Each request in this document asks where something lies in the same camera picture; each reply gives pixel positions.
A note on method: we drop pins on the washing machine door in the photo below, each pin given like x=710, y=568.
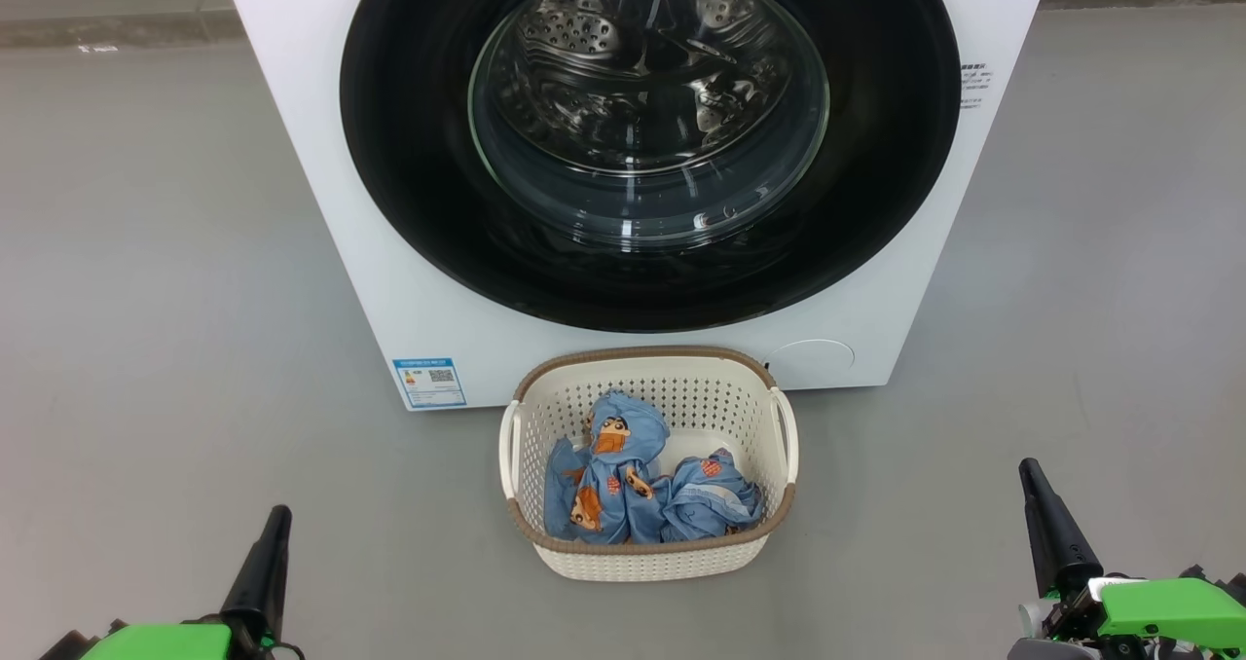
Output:
x=409, y=154

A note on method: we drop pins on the white front-load washing machine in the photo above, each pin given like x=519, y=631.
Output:
x=292, y=202

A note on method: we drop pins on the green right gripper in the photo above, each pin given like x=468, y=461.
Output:
x=1168, y=611

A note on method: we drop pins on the cream perforated laundry basket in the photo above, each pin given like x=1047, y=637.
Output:
x=647, y=563

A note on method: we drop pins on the blue energy label sticker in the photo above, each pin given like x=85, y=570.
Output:
x=429, y=383

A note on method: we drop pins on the blue cartoon print garment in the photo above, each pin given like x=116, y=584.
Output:
x=608, y=485
x=711, y=504

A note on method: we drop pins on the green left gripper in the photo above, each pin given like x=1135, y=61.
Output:
x=161, y=642

